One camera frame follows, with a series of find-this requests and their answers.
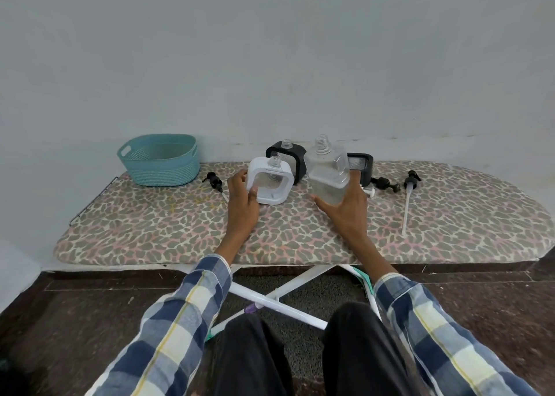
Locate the person's left hand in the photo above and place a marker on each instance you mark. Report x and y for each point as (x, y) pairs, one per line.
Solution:
(241, 211)

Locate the black square bottle frame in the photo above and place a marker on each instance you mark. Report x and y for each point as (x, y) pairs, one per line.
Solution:
(363, 162)

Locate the person's left thumb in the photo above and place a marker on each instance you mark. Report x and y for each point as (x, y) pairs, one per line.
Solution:
(255, 195)

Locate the clear plastic dispenser bottle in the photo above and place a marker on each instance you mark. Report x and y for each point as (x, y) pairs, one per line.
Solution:
(327, 170)

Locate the person's right thumb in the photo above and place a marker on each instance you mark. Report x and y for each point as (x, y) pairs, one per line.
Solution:
(323, 203)

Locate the white ironing board stand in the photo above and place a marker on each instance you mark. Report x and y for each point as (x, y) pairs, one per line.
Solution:
(277, 297)

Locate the person's left forearm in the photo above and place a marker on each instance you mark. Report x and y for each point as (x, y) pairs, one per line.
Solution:
(173, 326)

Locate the black framed dispenser bottle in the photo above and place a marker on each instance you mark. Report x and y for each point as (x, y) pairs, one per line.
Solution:
(297, 159)

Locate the black pump head short tube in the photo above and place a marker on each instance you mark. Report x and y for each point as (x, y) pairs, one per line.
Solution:
(213, 180)

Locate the white pump head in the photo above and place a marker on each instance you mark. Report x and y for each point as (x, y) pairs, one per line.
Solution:
(369, 191)

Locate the person's left leg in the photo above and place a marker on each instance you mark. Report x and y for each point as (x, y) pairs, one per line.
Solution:
(251, 356)

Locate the person's right hand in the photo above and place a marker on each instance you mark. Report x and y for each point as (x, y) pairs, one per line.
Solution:
(351, 216)

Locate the person's right forearm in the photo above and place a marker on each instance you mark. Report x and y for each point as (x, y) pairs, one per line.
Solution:
(425, 322)

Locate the person's right leg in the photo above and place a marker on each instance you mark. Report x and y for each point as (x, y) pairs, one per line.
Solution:
(364, 352)

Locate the person's leg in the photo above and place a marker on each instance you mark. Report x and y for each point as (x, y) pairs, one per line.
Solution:
(364, 352)
(251, 356)

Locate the white framed dispenser bottle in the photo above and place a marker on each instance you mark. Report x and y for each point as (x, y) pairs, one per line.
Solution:
(284, 179)

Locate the black pump head long tube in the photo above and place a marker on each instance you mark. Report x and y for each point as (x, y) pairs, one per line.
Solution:
(410, 181)

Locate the teal woven plastic basket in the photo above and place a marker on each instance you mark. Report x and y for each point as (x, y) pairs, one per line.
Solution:
(158, 159)

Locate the leopard print ironing board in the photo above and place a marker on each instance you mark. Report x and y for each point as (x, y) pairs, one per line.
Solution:
(455, 218)

